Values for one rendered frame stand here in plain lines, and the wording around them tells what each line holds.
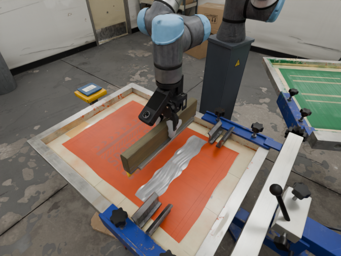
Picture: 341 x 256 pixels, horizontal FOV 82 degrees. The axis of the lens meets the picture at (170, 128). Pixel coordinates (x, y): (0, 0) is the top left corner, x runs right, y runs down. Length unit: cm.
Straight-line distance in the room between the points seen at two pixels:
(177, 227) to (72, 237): 124
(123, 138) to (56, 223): 117
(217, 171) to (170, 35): 50
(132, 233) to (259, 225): 33
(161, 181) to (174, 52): 43
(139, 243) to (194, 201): 21
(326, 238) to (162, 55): 60
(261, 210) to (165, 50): 48
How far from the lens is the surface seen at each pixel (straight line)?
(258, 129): 81
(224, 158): 81
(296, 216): 61
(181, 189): 70
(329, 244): 66
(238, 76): 128
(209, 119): 89
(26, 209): 208
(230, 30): 114
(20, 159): 250
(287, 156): 78
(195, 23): 57
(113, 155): 82
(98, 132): 93
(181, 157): 78
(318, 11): 425
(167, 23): 48
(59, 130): 97
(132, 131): 90
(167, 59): 50
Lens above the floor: 156
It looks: 43 degrees down
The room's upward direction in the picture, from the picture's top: straight up
